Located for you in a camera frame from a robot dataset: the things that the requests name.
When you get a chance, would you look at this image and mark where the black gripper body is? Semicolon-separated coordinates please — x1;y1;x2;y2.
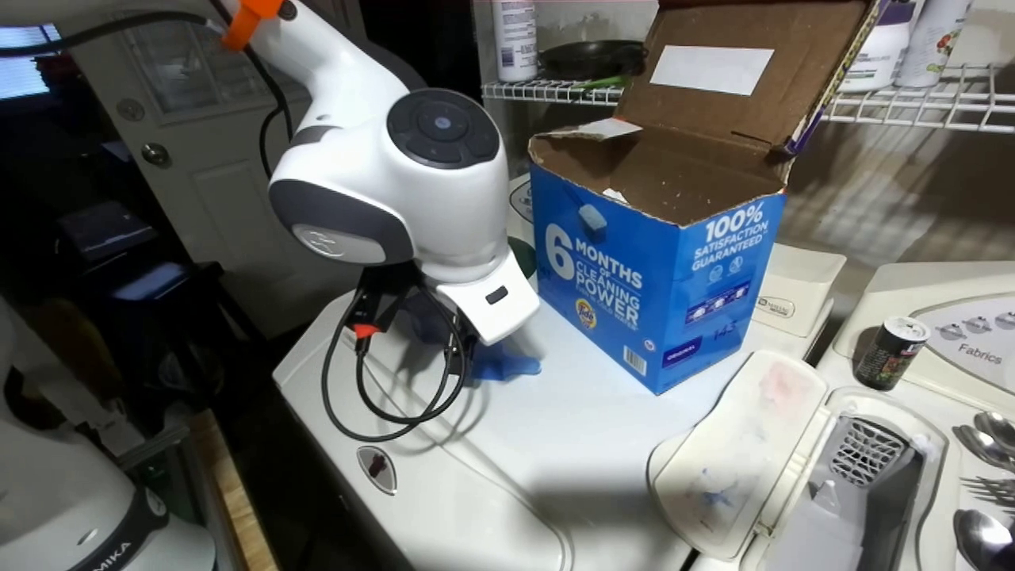
362;260;468;354

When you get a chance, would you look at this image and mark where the white washing machine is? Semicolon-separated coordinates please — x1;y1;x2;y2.
269;172;849;571

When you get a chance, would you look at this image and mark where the blue cardboard detergent box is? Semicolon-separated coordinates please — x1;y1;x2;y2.
522;0;883;398

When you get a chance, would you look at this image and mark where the grey panel door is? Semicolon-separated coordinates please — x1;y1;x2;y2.
68;15;364;312

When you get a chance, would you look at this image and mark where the tall white bottle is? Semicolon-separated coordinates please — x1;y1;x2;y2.
491;0;543;84

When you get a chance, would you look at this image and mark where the translucent plastic container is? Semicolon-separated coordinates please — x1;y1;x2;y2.
643;350;835;565

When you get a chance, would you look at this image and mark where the black frying pan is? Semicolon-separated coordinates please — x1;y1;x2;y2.
535;38;650;81

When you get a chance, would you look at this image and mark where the metal grater box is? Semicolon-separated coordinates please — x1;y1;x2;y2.
752;394;953;571

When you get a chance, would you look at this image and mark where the small dark jar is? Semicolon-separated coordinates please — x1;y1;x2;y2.
849;312;936;394

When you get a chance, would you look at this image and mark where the white bottle with purple cap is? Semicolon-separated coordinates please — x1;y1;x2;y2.
842;0;916;95

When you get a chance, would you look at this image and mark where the small metal spoon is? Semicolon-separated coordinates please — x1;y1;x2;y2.
947;407;1015;474

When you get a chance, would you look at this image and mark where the metal fork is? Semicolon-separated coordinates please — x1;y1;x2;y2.
958;471;1015;511

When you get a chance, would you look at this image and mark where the large metal spoon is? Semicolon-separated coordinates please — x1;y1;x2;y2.
947;505;1015;571

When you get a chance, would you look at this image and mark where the white spray can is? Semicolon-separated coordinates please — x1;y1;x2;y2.
896;0;978;92

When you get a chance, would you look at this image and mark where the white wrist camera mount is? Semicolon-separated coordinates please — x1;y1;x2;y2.
432;248;547;350

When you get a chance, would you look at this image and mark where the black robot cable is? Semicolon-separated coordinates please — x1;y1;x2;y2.
0;6;476;448

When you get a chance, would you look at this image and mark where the white wire shelf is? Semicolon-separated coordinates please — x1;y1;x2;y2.
478;63;1015;140

